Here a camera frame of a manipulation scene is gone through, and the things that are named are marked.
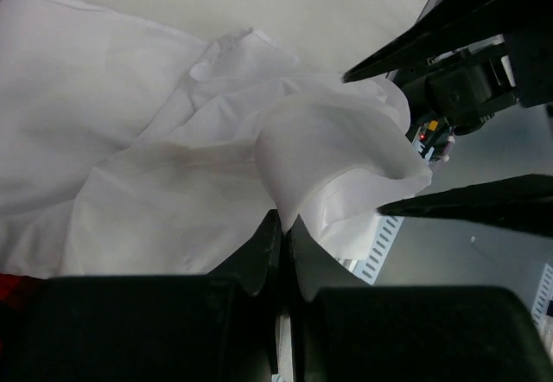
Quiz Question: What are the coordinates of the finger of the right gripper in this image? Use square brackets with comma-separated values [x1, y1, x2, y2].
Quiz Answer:
[378, 174, 552, 238]
[342, 0, 552, 83]

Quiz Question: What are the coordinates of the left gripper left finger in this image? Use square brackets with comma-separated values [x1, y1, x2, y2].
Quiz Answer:
[0, 208, 284, 382]

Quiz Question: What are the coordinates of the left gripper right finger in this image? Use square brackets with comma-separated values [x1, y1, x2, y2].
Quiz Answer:
[288, 220, 552, 381]

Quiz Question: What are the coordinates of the white shirt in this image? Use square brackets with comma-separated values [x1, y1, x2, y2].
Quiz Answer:
[1, 0, 432, 278]

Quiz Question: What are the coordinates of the red black plaid shirt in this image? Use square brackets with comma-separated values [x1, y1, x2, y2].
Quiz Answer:
[0, 273, 44, 311]

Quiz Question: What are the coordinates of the slotted grey cable duct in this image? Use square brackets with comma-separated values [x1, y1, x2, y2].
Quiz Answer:
[337, 215, 404, 285]

